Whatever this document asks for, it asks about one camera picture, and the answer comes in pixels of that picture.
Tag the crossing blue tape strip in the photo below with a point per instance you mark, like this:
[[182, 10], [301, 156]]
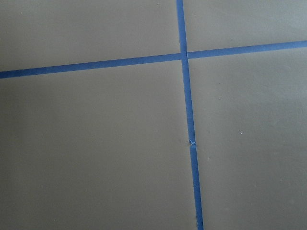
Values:
[[189, 113]]

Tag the long blue tape strip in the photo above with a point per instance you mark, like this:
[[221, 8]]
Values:
[[151, 59]]

